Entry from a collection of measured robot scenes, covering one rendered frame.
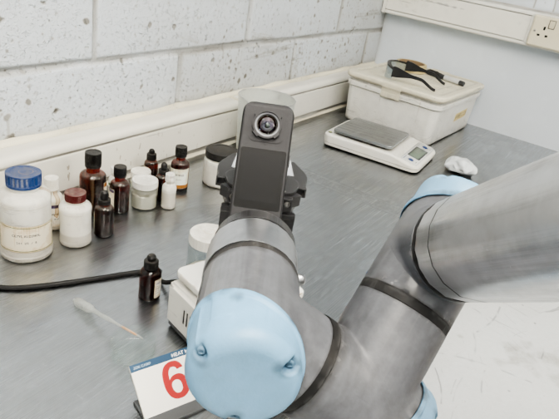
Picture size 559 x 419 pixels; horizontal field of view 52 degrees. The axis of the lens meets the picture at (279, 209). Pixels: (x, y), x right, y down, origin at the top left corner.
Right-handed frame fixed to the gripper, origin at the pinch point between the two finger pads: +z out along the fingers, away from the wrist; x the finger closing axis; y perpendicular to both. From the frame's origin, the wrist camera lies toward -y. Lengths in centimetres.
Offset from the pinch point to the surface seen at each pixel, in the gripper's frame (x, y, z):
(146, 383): -9.0, 23.3, -14.4
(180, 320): -7.2, 22.8, -3.5
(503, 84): 74, 9, 118
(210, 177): -8.9, 23.2, 43.2
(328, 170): 17, 25, 61
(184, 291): -7.1, 18.8, -2.9
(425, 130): 45, 20, 90
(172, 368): -6.6, 22.9, -12.1
